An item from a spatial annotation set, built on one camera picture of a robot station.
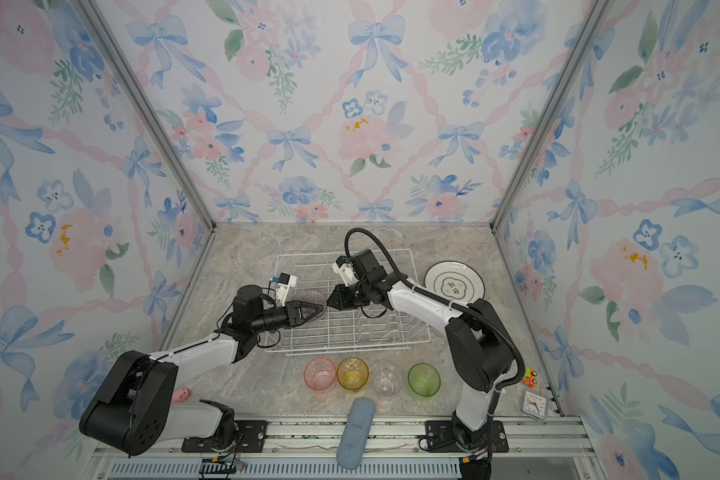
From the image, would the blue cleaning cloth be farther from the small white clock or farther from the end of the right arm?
the small white clock

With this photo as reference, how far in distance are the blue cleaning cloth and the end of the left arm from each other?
273 millimetres

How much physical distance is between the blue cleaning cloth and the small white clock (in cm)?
41

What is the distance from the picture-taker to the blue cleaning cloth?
2.31 feet

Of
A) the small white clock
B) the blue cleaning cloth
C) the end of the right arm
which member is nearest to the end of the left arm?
the end of the right arm

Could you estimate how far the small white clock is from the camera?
78 centimetres

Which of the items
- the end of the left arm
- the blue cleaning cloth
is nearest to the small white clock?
the blue cleaning cloth

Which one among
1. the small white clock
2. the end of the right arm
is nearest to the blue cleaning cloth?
the end of the right arm

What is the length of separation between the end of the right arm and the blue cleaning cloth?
259 mm

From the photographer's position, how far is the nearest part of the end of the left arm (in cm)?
68

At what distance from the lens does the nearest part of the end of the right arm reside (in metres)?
0.66

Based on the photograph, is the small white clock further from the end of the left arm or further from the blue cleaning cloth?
the end of the left arm

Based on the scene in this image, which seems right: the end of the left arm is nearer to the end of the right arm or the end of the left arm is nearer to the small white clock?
the end of the right arm

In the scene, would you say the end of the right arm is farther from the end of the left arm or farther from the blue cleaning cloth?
the blue cleaning cloth

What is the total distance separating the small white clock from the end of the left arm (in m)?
0.63
